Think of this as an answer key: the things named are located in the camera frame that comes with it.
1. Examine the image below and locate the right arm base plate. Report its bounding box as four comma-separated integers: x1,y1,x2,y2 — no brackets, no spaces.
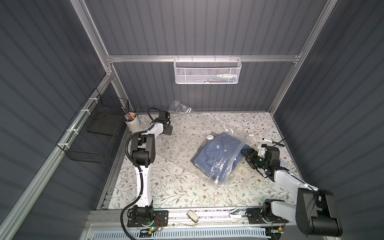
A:
245,208,289,225

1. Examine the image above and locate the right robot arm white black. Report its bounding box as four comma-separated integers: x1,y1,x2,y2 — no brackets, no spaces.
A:
241,144,343,237

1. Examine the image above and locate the blue checked shirt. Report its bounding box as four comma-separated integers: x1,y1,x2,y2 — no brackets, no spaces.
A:
191,133,250,184

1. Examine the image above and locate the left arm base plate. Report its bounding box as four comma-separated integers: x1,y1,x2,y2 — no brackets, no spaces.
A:
126,210,169,228

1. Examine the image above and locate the clear plastic vacuum bag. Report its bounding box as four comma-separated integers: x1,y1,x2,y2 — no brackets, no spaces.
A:
155,99,259,191

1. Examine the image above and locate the white pen cup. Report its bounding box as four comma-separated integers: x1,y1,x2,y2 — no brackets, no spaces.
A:
125,115,143,133

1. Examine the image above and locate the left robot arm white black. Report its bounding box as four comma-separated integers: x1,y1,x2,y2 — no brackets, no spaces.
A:
125,108,173,210

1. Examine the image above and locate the white clip on rail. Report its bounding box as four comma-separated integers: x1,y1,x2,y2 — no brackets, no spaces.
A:
229,208,242,220

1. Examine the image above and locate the beige small device on rail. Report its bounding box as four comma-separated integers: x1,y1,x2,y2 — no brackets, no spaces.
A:
186,210,199,224

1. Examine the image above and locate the black wire basket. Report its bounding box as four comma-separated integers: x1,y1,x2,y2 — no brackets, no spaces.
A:
57,89,130,164

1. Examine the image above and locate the black foam pad in basket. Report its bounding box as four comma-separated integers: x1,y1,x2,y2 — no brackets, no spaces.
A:
87,112,124,137

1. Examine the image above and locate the white bottle in basket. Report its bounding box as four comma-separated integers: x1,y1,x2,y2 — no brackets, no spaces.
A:
216,74,238,82

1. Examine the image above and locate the white wire mesh basket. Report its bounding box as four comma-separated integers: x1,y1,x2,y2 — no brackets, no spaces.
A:
173,58,242,85

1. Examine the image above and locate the white perforated cable tray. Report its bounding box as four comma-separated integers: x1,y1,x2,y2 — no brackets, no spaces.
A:
91,227,268,240

